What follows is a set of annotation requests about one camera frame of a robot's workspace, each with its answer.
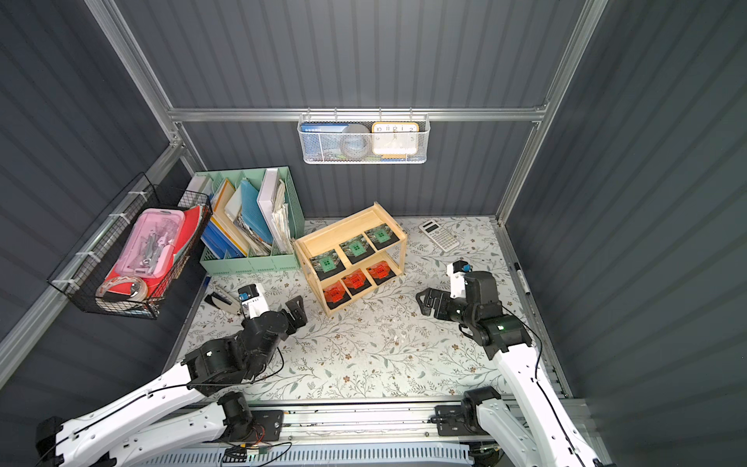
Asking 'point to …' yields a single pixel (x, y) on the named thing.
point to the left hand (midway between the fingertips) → (287, 304)
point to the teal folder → (252, 214)
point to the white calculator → (440, 235)
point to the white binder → (265, 203)
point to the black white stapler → (222, 303)
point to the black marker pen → (524, 284)
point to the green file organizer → (261, 255)
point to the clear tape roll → (139, 295)
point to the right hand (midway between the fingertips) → (438, 297)
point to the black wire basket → (93, 261)
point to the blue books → (220, 242)
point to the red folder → (122, 286)
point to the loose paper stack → (280, 214)
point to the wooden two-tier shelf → (345, 229)
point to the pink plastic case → (150, 248)
